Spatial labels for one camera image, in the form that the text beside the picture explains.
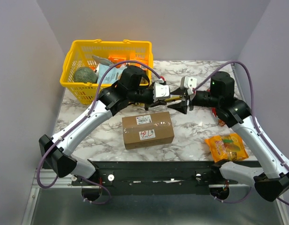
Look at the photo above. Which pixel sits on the yellow orange snack bag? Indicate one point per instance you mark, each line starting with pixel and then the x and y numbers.
pixel 229 147

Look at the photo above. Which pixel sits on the brown cardboard express box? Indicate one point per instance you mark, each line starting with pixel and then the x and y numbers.
pixel 147 130

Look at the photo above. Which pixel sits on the yellow plastic shopping basket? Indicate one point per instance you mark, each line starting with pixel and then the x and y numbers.
pixel 87 60

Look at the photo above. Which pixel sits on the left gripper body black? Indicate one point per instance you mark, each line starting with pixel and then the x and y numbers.
pixel 149 101

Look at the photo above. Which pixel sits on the yellow utility knife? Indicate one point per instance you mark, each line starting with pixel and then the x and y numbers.
pixel 173 99

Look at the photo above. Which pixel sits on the red candy bag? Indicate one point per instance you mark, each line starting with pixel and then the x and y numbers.
pixel 218 117

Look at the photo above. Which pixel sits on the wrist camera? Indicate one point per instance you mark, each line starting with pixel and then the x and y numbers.
pixel 161 92
pixel 188 85

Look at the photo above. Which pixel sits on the grey foil packet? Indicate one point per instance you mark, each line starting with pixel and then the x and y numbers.
pixel 102 62

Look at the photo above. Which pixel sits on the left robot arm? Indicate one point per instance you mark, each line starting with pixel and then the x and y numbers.
pixel 57 150

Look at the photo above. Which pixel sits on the orange box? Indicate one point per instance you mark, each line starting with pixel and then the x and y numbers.
pixel 139 58
pixel 116 59

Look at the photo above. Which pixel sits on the orange box right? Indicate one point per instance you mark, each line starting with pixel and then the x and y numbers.
pixel 139 58

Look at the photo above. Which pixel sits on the light blue chips bag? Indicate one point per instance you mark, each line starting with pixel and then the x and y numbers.
pixel 107 73

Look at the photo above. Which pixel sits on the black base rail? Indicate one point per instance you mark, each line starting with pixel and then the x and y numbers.
pixel 166 178

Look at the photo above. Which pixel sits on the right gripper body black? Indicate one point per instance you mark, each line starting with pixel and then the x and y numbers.
pixel 187 103

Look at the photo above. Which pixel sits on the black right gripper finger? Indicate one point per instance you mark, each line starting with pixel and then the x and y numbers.
pixel 180 92
pixel 181 106

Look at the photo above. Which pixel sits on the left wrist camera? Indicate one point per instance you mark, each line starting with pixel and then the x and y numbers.
pixel 161 92

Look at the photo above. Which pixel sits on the orange box left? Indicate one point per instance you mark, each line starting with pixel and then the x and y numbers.
pixel 116 59

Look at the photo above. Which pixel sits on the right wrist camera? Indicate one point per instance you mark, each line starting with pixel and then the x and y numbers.
pixel 188 85

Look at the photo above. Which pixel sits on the green melon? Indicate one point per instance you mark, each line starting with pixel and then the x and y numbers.
pixel 85 75

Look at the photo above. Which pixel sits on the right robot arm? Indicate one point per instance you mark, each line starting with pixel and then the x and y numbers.
pixel 271 179

